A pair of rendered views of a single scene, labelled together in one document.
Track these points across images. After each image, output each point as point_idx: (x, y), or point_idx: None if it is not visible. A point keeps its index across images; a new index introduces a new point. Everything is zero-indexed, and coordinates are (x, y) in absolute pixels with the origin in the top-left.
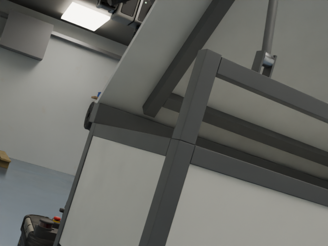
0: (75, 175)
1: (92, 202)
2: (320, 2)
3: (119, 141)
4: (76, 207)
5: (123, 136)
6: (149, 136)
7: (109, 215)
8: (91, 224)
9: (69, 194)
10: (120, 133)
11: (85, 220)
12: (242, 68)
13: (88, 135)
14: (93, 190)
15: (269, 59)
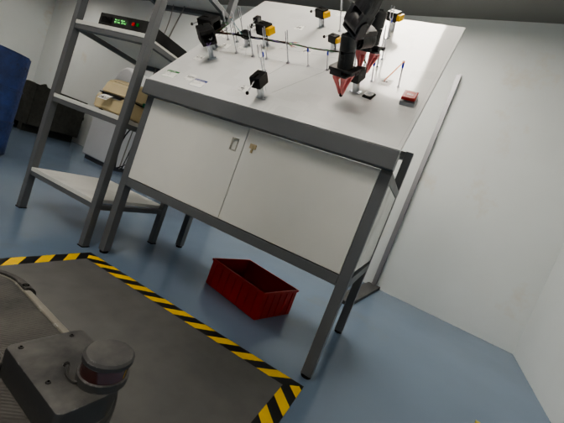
0: (373, 220)
1: (374, 231)
2: None
3: (393, 191)
4: (368, 240)
5: (394, 188)
6: (397, 190)
7: (378, 231)
8: (371, 242)
9: (367, 237)
10: (394, 186)
11: (369, 242)
12: None
13: (388, 185)
14: (377, 223)
15: None
